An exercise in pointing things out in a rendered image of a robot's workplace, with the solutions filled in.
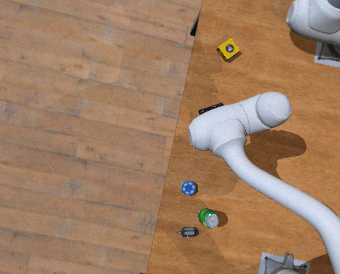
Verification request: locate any green drink can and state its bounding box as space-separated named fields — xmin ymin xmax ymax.
xmin=198 ymin=208 xmax=219 ymax=229

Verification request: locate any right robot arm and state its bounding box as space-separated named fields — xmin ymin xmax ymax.
xmin=287 ymin=0 xmax=340 ymax=62

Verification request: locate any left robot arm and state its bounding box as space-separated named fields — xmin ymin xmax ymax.
xmin=188 ymin=92 xmax=340 ymax=274

